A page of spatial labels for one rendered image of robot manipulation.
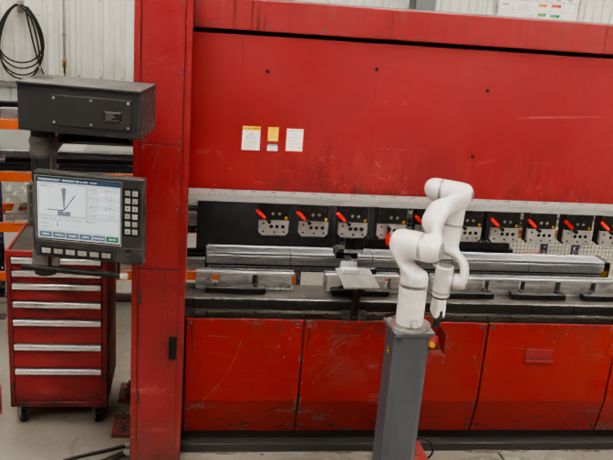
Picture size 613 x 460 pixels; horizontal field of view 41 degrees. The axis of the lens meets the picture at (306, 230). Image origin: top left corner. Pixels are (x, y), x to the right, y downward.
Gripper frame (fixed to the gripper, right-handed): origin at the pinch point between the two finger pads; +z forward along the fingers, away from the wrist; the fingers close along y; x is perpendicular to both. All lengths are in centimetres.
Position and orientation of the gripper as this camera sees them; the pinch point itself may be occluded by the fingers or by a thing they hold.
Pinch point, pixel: (435, 323)
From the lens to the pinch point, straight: 404.0
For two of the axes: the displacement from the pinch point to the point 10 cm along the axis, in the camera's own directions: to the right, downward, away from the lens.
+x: 9.9, 0.3, 1.4
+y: 1.1, 3.8, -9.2
